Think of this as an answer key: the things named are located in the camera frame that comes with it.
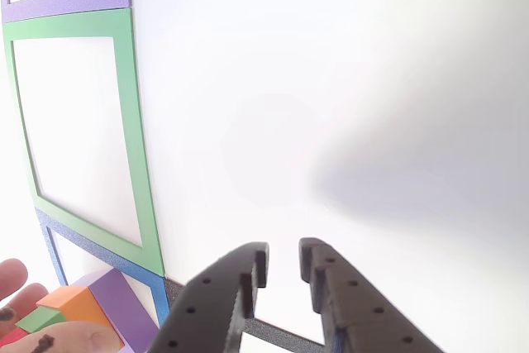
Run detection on small red cube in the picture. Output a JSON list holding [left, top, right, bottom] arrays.
[[0, 327, 29, 346]]

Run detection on large purple cube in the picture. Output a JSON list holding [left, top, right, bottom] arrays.
[[72, 268, 160, 353]]

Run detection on green cube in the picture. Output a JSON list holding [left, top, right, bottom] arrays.
[[15, 306, 67, 333]]

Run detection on orange cube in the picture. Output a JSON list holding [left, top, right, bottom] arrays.
[[36, 285, 125, 350]]

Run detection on person's hand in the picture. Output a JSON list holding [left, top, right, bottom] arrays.
[[0, 257, 122, 353]]

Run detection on blue square frame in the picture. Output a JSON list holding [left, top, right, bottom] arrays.
[[34, 206, 170, 327]]

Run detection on green square frame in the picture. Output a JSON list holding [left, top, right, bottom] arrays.
[[2, 7, 165, 276]]

